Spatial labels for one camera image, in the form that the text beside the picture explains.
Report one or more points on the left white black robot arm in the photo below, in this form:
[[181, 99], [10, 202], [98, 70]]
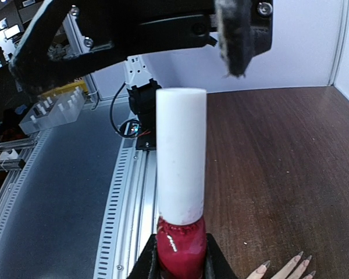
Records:
[[141, 88]]

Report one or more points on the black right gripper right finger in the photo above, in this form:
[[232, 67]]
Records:
[[216, 265]]

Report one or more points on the yellow storage bin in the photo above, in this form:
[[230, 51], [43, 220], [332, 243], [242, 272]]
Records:
[[64, 89]]

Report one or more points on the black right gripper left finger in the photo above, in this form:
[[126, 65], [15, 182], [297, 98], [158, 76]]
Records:
[[147, 265]]

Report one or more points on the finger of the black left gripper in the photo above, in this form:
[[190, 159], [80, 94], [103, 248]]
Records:
[[117, 29], [244, 31]]

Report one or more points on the pale hand with long nails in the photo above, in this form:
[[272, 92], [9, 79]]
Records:
[[295, 268]]

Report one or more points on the right aluminium corner post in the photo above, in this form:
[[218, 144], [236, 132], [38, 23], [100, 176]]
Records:
[[340, 43]]

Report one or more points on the red nail polish bottle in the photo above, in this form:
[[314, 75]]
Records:
[[181, 249]]

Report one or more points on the white nail polish cap brush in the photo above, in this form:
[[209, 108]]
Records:
[[181, 153]]

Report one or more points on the clear plastic organiser box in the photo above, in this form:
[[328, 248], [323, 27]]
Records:
[[54, 111]]

